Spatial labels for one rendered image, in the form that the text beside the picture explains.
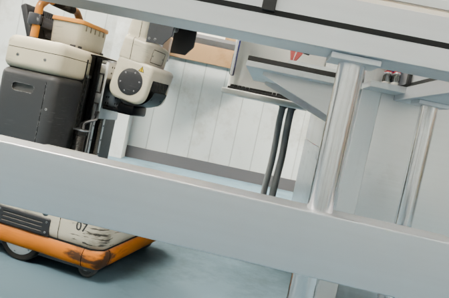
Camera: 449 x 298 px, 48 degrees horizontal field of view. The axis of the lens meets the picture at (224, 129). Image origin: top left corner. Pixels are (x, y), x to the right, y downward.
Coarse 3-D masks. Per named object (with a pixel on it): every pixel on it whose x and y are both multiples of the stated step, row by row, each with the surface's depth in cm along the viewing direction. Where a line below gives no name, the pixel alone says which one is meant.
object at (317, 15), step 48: (48, 0) 103; (96, 0) 92; (144, 0) 92; (192, 0) 91; (240, 0) 90; (288, 0) 89; (336, 0) 88; (384, 0) 91; (432, 0) 89; (288, 48) 99; (336, 48) 89; (384, 48) 88; (432, 48) 87
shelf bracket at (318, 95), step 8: (264, 72) 182; (272, 80) 181; (280, 80) 181; (288, 80) 181; (296, 80) 181; (304, 80) 180; (288, 88) 181; (296, 88) 181; (304, 88) 180; (312, 88) 180; (320, 88) 180; (328, 88) 180; (304, 96) 180; (312, 96) 180; (320, 96) 180; (328, 96) 180; (312, 104) 180; (320, 104) 180; (328, 104) 180
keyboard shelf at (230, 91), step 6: (222, 90) 252; (228, 90) 252; (234, 90) 251; (240, 90) 252; (240, 96) 256; (246, 96) 251; (252, 96) 251; (258, 96) 250; (264, 96) 250; (270, 96) 251; (270, 102) 251; (276, 102) 250; (282, 102) 249; (288, 102) 249; (294, 108) 265; (300, 108) 249
